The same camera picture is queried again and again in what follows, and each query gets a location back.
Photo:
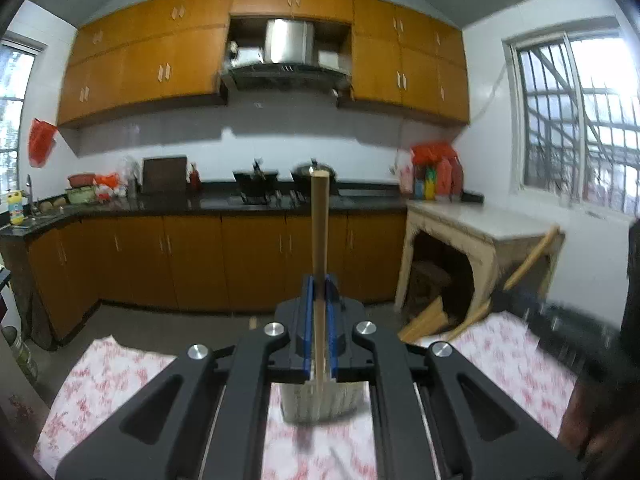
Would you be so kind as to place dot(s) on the white plastic bags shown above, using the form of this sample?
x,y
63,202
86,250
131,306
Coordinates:
x,y
127,175

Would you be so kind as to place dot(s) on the black kitchen countertop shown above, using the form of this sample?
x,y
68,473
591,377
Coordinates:
x,y
200,203

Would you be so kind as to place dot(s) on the pink snack bag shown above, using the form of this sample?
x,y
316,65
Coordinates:
x,y
407,180

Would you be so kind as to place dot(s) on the black wok with lid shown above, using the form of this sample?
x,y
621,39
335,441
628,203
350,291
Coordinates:
x,y
302,172

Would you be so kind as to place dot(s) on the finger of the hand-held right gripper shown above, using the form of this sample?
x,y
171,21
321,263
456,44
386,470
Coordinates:
x,y
515,302

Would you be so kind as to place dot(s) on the barred window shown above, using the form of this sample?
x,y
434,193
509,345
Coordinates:
x,y
550,125

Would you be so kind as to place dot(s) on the red hanging plastic bag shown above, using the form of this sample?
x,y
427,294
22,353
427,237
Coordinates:
x,y
41,142

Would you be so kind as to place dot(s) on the orange upper kitchen cabinets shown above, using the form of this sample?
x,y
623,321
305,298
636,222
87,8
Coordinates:
x,y
150,65

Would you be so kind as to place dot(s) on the red floral tablecloth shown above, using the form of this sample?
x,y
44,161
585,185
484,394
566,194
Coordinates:
x,y
125,375

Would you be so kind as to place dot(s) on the red gift bags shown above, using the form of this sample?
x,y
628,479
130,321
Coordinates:
x,y
440,155

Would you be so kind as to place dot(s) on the dark cutting board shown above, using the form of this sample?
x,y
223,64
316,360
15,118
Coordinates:
x,y
165,175

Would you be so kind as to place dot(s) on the red sauce bottle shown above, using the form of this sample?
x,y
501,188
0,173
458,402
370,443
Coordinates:
x,y
195,177

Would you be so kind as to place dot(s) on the small side window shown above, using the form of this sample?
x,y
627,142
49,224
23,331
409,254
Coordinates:
x,y
10,125

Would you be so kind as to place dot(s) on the orange lower kitchen cabinets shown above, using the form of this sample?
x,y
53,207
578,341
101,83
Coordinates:
x,y
200,260

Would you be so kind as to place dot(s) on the metal faucet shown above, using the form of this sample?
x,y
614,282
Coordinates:
x,y
30,195

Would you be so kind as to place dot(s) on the colourful snack box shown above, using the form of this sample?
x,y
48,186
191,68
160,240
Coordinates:
x,y
431,185

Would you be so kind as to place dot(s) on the yellow detergent bottle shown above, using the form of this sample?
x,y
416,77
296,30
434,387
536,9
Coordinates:
x,y
16,207

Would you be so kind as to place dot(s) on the person's right forearm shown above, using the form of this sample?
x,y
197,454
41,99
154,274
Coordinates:
x,y
632,285

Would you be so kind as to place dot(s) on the orange kitchen cabinets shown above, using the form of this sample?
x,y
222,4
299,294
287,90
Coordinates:
x,y
150,65
200,260

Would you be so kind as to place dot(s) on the grey-green perforated utensil holder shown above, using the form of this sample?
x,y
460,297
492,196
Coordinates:
x,y
345,400

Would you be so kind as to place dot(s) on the wooden chopstick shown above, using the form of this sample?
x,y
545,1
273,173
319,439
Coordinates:
x,y
320,220
537,255

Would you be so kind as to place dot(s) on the gas stove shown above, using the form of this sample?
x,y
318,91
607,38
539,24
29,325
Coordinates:
x,y
260,200

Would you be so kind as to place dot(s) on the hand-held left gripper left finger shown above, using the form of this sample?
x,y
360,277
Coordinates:
x,y
309,330

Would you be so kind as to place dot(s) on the wooden planks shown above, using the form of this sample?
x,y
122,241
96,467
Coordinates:
x,y
425,322

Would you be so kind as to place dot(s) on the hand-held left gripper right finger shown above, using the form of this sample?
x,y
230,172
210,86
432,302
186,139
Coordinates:
x,y
332,330

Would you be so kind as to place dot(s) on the worn white side table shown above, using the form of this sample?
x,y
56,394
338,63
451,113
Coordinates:
x,y
480,220

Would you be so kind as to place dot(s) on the steel range hood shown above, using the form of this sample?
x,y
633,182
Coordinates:
x,y
290,40

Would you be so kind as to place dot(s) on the green pot with red lid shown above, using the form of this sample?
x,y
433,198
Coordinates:
x,y
82,190

